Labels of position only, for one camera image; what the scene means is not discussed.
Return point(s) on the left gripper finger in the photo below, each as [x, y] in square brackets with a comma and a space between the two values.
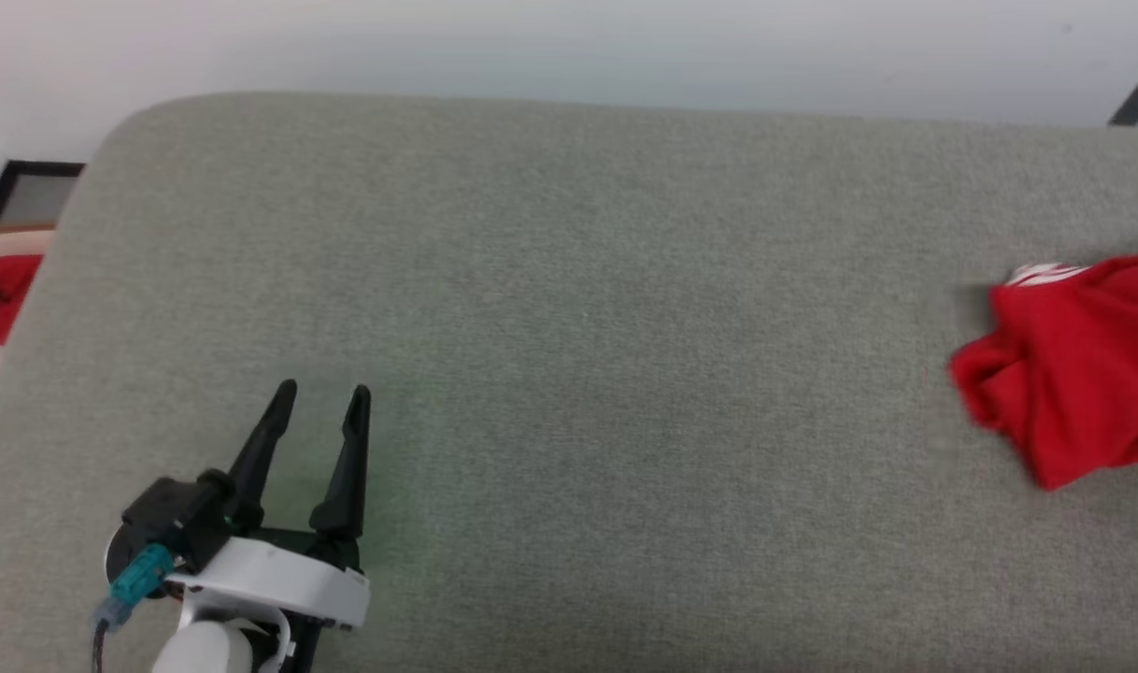
[349, 467]
[263, 449]

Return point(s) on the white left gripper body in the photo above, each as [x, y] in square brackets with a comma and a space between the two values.
[289, 579]

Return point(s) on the red basketball jersey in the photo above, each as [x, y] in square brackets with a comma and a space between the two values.
[1073, 374]

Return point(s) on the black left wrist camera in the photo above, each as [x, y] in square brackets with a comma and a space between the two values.
[181, 509]

